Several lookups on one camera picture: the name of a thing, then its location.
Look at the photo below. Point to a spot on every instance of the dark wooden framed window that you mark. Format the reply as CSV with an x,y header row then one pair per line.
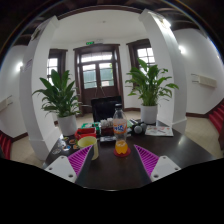
x,y
53,65
145,55

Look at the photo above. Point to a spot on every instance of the red carpeted staircase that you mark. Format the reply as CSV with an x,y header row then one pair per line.
x,y
6,145
217,118

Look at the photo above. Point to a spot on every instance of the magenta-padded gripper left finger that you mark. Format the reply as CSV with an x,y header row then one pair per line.
x,y
61,167

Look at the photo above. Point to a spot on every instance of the black chair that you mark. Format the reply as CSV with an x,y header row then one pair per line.
x,y
106,108

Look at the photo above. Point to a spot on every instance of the green plastic box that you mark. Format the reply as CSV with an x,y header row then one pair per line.
x,y
90,125

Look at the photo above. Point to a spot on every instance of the green exit sign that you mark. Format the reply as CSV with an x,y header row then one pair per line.
x,y
90,43

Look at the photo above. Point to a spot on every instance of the potted plant in white pot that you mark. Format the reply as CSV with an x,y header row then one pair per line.
x,y
61,96
150,85

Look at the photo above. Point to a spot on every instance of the orange soda plastic bottle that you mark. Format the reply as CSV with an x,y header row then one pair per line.
x,y
120,130

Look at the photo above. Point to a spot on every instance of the white printed booklet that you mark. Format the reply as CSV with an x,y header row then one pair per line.
x,y
159,130

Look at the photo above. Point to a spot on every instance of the white wall radiator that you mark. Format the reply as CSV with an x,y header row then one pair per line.
x,y
5,104
205,80

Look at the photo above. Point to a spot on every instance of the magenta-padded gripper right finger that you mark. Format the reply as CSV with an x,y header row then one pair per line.
x,y
163,166

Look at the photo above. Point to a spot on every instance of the pale yellow cup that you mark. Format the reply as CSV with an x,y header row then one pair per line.
x,y
88,145

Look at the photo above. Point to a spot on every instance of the grey ball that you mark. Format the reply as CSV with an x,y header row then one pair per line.
x,y
137,129

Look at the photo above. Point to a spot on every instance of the box of white items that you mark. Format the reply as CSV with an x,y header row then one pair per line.
x,y
106,126

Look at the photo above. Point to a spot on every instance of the dark wooden double door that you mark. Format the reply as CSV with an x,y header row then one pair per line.
x,y
98,73

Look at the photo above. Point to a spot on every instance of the red plastic box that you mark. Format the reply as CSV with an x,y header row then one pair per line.
x,y
85,132

